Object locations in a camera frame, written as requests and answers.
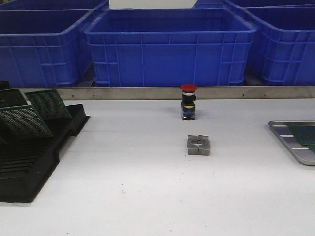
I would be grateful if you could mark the blue plastic crate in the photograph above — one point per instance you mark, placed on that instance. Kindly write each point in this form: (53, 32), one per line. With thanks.
(44, 48)
(283, 48)
(169, 47)

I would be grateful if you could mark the green circuit board rack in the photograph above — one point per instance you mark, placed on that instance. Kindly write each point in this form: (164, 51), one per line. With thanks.
(11, 97)
(49, 104)

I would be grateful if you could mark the blue crate back right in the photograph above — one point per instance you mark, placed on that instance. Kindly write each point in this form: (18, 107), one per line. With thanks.
(250, 3)

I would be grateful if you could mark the black slotted board rack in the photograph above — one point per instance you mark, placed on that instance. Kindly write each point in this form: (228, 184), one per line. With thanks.
(26, 165)

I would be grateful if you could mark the green circuit board in rack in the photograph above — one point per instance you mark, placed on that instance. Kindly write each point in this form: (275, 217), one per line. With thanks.
(25, 122)

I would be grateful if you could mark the metal table edge rail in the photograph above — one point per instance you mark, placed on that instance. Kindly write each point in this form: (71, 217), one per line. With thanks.
(174, 93)

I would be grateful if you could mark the silver metal tray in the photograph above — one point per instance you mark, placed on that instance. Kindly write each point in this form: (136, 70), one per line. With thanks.
(299, 151)

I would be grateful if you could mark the blue plastic crate left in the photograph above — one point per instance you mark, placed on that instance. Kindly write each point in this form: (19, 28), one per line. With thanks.
(44, 48)

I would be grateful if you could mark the grey metal clamp block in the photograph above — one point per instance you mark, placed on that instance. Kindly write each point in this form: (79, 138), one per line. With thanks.
(198, 145)

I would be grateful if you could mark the blue plastic crate right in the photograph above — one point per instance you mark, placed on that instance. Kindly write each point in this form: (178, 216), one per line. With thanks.
(283, 48)

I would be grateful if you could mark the red emergency stop button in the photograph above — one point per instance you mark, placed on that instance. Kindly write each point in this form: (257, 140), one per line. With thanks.
(188, 101)

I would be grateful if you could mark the green circuit board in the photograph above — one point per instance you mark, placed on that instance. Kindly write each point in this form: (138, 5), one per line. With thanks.
(312, 148)
(25, 122)
(304, 134)

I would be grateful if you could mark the blue plastic crate centre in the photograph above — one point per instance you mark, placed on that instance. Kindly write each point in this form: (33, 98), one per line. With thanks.
(169, 47)

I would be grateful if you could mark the blue crate back left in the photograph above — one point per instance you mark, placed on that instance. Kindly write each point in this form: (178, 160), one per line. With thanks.
(54, 4)

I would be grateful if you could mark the green circuit board rack front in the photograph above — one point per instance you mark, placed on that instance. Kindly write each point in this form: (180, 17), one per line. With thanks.
(11, 97)

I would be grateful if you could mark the green circuit board rack rear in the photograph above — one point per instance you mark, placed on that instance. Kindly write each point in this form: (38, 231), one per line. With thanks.
(49, 104)

